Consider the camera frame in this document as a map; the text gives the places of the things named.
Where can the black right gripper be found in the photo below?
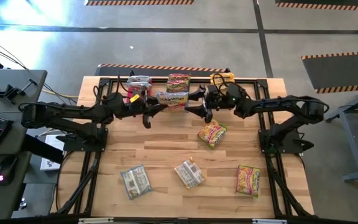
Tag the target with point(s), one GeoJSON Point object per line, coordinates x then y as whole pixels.
{"type": "Point", "coordinates": [225, 98]}

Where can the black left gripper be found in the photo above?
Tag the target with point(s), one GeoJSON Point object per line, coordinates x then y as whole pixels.
{"type": "Point", "coordinates": [126, 105]}

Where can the yellow creamy chicken ramen pack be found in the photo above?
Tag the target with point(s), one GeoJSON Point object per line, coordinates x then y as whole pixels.
{"type": "Point", "coordinates": [190, 173]}
{"type": "Point", "coordinates": [222, 78]}

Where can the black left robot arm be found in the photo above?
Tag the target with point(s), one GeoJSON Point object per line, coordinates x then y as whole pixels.
{"type": "Point", "coordinates": [61, 113]}

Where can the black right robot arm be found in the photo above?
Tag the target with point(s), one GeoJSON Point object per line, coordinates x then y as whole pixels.
{"type": "Point", "coordinates": [275, 104]}

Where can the yellow tape tag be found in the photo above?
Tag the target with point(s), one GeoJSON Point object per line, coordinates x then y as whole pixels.
{"type": "Point", "coordinates": [134, 98]}

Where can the pink plastic bin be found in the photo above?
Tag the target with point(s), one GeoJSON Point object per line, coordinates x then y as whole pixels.
{"type": "Point", "coordinates": [129, 93]}

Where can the hazard-striped black floor mat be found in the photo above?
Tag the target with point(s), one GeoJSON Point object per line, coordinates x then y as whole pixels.
{"type": "Point", "coordinates": [337, 71]}
{"type": "Point", "coordinates": [135, 72]}
{"type": "Point", "coordinates": [322, 3]}
{"type": "Point", "coordinates": [135, 2]}

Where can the white box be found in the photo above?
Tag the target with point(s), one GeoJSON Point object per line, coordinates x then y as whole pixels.
{"type": "Point", "coordinates": [50, 164]}

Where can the black desk clamp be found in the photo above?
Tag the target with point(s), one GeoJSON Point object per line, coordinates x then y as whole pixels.
{"type": "Point", "coordinates": [11, 92]}

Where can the black computer mouse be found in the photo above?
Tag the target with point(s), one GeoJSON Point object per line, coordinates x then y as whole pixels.
{"type": "Point", "coordinates": [6, 169]}

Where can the desk caster wheel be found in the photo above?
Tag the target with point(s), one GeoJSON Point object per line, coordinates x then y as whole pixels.
{"type": "Point", "coordinates": [22, 204]}

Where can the white frame bracket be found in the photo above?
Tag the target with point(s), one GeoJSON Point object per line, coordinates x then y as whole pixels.
{"type": "Point", "coordinates": [269, 221]}
{"type": "Point", "coordinates": [95, 221]}

